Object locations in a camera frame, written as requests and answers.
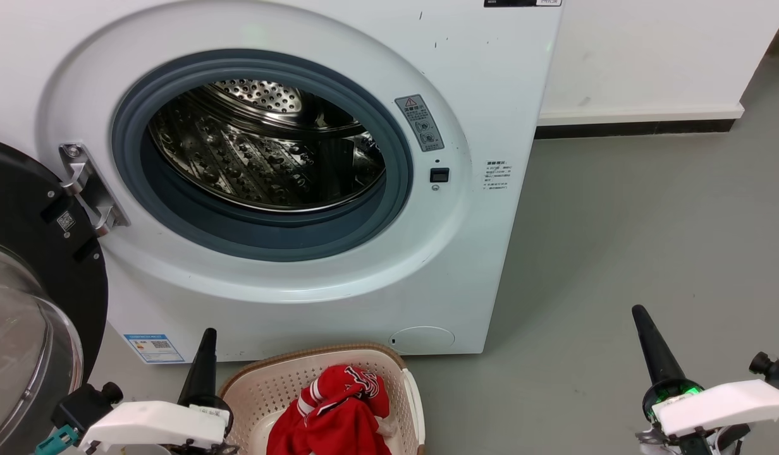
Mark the teal connector clip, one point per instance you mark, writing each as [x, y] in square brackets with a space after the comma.
[54, 441]

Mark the grey warning sticker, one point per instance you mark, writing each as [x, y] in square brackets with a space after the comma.
[420, 123]

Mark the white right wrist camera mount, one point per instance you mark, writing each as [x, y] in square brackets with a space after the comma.
[724, 404]

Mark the black wall baseboard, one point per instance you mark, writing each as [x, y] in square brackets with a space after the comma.
[636, 128]

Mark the black round washer door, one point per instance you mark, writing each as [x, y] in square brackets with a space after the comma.
[23, 202]

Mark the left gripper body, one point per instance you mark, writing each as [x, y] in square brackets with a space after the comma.
[206, 401]

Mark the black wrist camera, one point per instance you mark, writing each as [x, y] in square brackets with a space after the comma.
[79, 404]
[775, 370]

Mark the cream perforated laundry basket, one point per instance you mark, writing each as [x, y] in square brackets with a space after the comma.
[269, 385]

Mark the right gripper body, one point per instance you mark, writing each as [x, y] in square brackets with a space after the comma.
[671, 388]

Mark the red jersey with white stripes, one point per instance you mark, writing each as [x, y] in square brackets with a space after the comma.
[332, 433]

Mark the white front-load washing machine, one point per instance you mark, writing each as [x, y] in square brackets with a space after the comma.
[478, 265]

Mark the red jersey with wave print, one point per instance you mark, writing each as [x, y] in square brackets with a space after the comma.
[345, 385]

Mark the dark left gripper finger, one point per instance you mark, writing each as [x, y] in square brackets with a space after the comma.
[195, 376]
[210, 373]

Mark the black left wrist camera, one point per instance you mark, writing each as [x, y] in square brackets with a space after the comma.
[79, 404]

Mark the grey rubber door gasket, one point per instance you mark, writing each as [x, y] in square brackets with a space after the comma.
[263, 240]

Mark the round white filter cover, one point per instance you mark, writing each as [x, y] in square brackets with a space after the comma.
[422, 339]

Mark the silver metal door hinge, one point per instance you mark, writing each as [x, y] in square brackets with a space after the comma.
[86, 183]

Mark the white QR code sticker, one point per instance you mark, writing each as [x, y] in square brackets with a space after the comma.
[66, 221]

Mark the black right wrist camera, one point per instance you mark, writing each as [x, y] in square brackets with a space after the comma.
[775, 370]

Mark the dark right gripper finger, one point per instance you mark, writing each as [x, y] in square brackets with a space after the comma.
[652, 360]
[668, 360]

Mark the small printed text label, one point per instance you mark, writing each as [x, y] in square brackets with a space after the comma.
[497, 175]

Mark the stainless steel washing machine drum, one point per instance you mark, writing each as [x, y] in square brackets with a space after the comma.
[250, 158]

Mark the blue energy label sticker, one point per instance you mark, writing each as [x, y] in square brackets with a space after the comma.
[153, 349]

